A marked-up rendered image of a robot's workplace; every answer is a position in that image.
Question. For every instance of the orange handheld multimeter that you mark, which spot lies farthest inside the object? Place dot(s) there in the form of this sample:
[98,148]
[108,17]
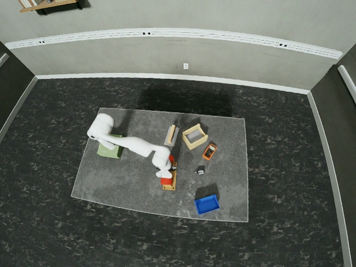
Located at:
[209,152]

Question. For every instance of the blue box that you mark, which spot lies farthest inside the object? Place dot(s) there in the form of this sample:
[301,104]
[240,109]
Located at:
[207,204]

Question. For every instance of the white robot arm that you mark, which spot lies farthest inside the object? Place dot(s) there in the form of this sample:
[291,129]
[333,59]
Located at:
[102,127]

